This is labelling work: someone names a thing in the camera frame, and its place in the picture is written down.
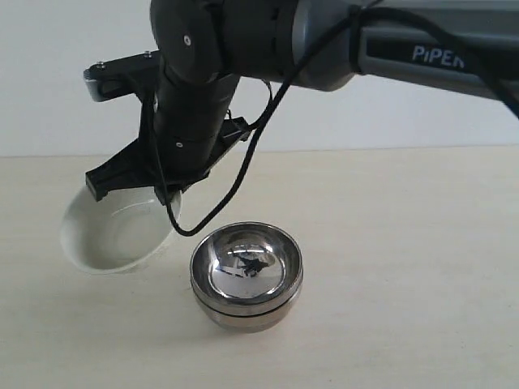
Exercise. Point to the dimpled stainless steel bowl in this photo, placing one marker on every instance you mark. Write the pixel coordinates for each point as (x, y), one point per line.
(246, 269)

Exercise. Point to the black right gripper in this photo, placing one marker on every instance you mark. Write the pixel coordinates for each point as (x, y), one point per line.
(183, 123)

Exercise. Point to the white ceramic bowl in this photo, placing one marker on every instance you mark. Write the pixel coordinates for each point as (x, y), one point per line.
(118, 234)

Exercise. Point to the smooth stainless steel bowl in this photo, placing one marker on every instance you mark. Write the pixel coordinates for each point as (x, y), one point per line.
(248, 324)

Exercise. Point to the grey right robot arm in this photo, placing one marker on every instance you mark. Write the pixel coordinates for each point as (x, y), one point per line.
(204, 48)

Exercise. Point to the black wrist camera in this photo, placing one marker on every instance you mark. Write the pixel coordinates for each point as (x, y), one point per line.
(123, 76)

